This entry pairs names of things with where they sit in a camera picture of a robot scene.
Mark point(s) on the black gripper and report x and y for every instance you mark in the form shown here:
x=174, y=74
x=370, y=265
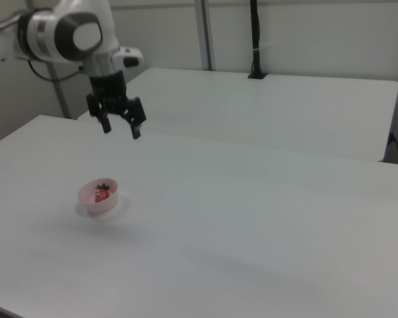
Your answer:
x=107, y=89

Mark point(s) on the red strawberry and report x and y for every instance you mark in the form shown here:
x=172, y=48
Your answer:
x=101, y=193

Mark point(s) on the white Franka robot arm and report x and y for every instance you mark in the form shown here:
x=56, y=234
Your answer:
x=63, y=31

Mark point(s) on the pink plastic bowl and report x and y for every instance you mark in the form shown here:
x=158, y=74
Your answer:
x=97, y=198

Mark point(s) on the white folding table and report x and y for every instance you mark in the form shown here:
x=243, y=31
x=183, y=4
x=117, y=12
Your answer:
x=268, y=109

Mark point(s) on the grey partition frame post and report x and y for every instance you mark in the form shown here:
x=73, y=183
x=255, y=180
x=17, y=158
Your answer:
x=58, y=89
x=204, y=33

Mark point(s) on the black camera pole with band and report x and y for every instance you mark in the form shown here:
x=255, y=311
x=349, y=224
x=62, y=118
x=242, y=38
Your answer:
x=255, y=39

